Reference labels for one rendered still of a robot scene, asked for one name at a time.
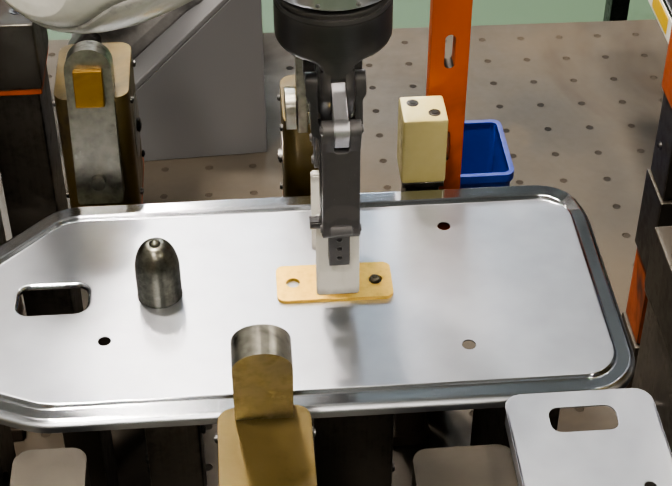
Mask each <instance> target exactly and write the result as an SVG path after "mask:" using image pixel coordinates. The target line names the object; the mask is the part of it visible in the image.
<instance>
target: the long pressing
mask: <svg viewBox="0 0 672 486"><path fill-rule="evenodd" d="M309 216H311V196H294V197H274V198H253V199H232V200H212V201H191V202H170V203H150V204H129V205H108V206H88V207H75V208H69V209H64V210H61V211H58V212H55V213H52V214H50V215H48V216H46V217H44V218H43V219H41V220H40V221H38V222H36V223H35V224H33V225H32V226H30V227H29V228H27V229H25V230H24V231H22V232H21V233H19V234H18V235H16V236H14V237H13V238H11V239H10V240H8V241H7V242H5V243H3V244H2V245H0V424H1V425H5V426H9V427H12V428H16V429H20V430H24V431H29V432H35V433H68V432H85V431H103V430H120V429H138V428H155V427H172V426H190V425H207V424H217V421H218V417H219V416H220V414H221V413H222V412H224V411H225V410H227V409H230V408H234V399H233V385H232V371H231V345H230V342H231V338H232V336H233V334H234V333H235V332H237V331H238V330H240V329H242V328H244V327H247V326H251V325H257V324H269V325H275V326H278V327H281V328H283V329H285V330H286V331H287V332H288V333H289V335H290V337H291V349H292V363H293V404H294V405H301V406H303V407H305V408H306V409H308V411H309V412H310V414H311V418H329V417H346V416H363V415H381V414H398V413H415V412H433V411H450V410H468V409H485V408H502V407H505V403H506V402H507V400H508V399H509V398H511V397H512V396H515V395H519V394H535V393H552V392H570V391H587V390H605V389H623V388H626V387H627V386H628V384H629V383H630V382H631V379H632V377H633V374H634V370H635V357H634V352H633V349H632V346H631V343H630V340H629V337H628V334H627V331H626V328H625V325H624V322H623V319H622V316H621V313H620V310H619V307H618V304H617V301H616V298H615V295H614V292H613V289H612V286H611V283H610V280H609V277H608V274H607V272H606V269H605V266H604V263H603V260H602V257H601V254H600V251H599V248H598V245H597V242H596V239H595V236H594V233H593V230H592V227H591V224H590V221H589V219H588V217H587V215H586V213H585V212H584V210H583V209H582V207H581V206H580V204H579V203H578V202H577V201H576V199H575V198H573V197H572V196H571V195H570V194H569V193H567V192H565V191H563V190H561V189H558V188H554V187H550V186H543V185H522V186H501V187H480V188H460V189H439V190H418V191H398V192H377V193H360V223H361V227H362V231H360V233H361V234H360V247H359V263H363V262H386V263H388V264H389V266H390V271H391V277H392V284H393V296H392V297H391V298H389V299H376V300H355V301H334V302H313V303H292V304H283V303H280V302H279V301H278V299H277V285H276V270H277V268H279V267H281V266H298V265H316V250H314V249H312V229H310V225H309ZM441 223H446V224H448V225H450V228H449V229H448V230H441V229H439V228H438V227H437V226H438V225H439V224H441ZM155 237H158V238H163V239H165V240H167V241H168V242H169V243H170V244H171V245H172V246H173V247H174V249H175V251H176V253H177V255H178V258H179V263H180V273H181V284H182V291H183V294H182V297H181V299H180V300H179V301H178V302H177V303H175V304H174V305H172V306H170V307H167V308H161V309H156V308H150V307H146V306H145V305H143V304H142V303H141V302H140V301H139V300H138V296H137V295H138V293H137V284H136V276H135V257H136V253H137V251H138V248H139V247H140V245H141V244H142V243H143V242H144V241H146V240H147V239H150V238H155ZM66 288H82V289H85V290H86V291H87V292H88V294H89V295H88V305H87V308H86V309H85V310H83V311H82V312H79V313H74V314H56V315H37V316H24V315H21V314H19V313H18V304H19V298H20V296H21V295H22V294H23V293H25V292H27V291H31V290H47V289H66ZM102 338H109V339H110V340H111V342H110V344H108V345H106V346H101V345H99V344H98V341H99V340H100V339H102ZM465 341H472V342H474V343H475V344H476V347H475V348H474V349H465V348H464V347H463V346H462V343H463V342H465Z"/></svg>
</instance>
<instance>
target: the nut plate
mask: <svg viewBox="0 0 672 486"><path fill-rule="evenodd" d="M372 274H377V275H379V277H380V279H381V280H382V281H381V282H380V283H377V284H374V283H371V282H369V279H370V276H371V275H372ZM291 281H295V282H298V283H299V286H297V287H289V286H287V285H286V284H287V283H288V282H291ZM276 285H277V299H278V301H279V302H280V303H283V304H292V303H313V302H334V301H355V300H376V299H389V298H391V297H392V296H393V284H392V277H391V271H390V266H389V264H388V263H386V262H363V263H359V292H358V293H346V294H328V295H319V294H317V289H316V265H298V266H281V267H279V268H277V270H276Z"/></svg>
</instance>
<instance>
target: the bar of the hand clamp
mask: <svg viewBox="0 0 672 486"><path fill-rule="evenodd" d="M295 86H296V101H297V112H296V114H297V124H298V133H307V132H308V110H307V98H306V94H305V83H304V76H303V69H302V59H300V58H298V57H296V56H295Z"/></svg>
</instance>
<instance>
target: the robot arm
mask: <svg viewBox="0 0 672 486"><path fill-rule="evenodd" d="M3 1H4V2H5V3H7V4H8V5H9V6H10V7H11V8H12V9H14V10H15V11H17V12H18V13H20V14H21V15H23V16H24V17H26V18H27V19H29V20H31V21H32V22H34V23H36V24H38V25H40V26H42V27H44V28H47V29H50V30H53V31H57V32H62V33H75V34H74V35H73V36H72V38H71V39H70V41H69V42H68V45H70V44H76V43H78V42H80V41H85V40H93V41H97V42H100V43H111V42H123V43H126V44H128V45H129V46H130V47H131V52H132V60H134V59H135V58H136V57H137V56H138V55H139V54H140V53H141V52H142V51H144V50H145V49H146V48H147V47H148V46H149V45H150V44H151V43H152V42H154V41H155V40H156V39H157V38H158V37H159V36H160V35H161V34H162V33H164V32H165V31H166V30H167V29H168V28H169V27H170V26H171V25H172V24H173V23H175V22H176V21H177V20H178V19H179V18H180V17H181V16H182V15H183V14H185V13H186V12H187V11H188V10H190V9H191V8H193V7H194V6H196V5H198V4H199V3H200V2H202V1H203V0H3ZM273 13H274V32H275V36H276V39H277V41H278V42H279V44H280V45H281V46H282V47H283V48H284V49H285V50H286V51H287V52H289V53H290V54H292V55H294V56H296V57H298V58H300V59H302V69H303V76H304V83H305V94H306V98H307V102H308V103H309V118H310V129H311V133H310V134H309V137H310V141H311V142H312V146H313V154H312V156H311V159H312V163H313V164H314V168H319V170H312V172H310V178H311V216H309V225H310V229H312V249H314V250H316V289H317V294H319V295H328V294H346V293H358V292H359V247H360V234H361V233H360V231H362V227H361V223H360V168H361V140H362V133H363V132H364V126H363V99H364V97H365V96H366V93H367V86H366V70H365V69H362V65H363V60H364V59H365V58H367V57H370V56H372V55H374V54H376V53H377V52H379V51H380V50H381V49H382V48H383V47H384V46H385V45H386V44H387V43H388V41H389V39H390V37H391V35H392V28H393V0H273ZM353 108H354V115H353V117H352V118H351V115H352V113H353Z"/></svg>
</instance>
